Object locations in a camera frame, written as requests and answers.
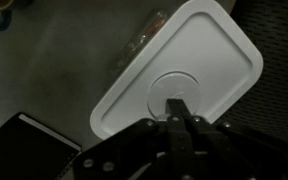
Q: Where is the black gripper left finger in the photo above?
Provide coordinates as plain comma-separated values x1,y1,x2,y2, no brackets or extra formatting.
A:
71,98,180,180

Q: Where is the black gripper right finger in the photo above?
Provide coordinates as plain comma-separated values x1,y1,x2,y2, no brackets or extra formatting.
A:
177,97,288,180

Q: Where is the round white lid button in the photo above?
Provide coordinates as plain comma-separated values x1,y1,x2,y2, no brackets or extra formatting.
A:
148,70,203,121

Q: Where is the white rectangular container lid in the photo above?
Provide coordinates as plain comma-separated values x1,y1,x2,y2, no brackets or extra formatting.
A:
89,0,265,141

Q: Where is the clear container with candies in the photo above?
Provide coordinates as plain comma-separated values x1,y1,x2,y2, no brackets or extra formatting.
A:
108,8,172,76

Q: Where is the dark grey fabric sofa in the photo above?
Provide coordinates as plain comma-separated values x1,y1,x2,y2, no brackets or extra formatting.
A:
213,0,288,147

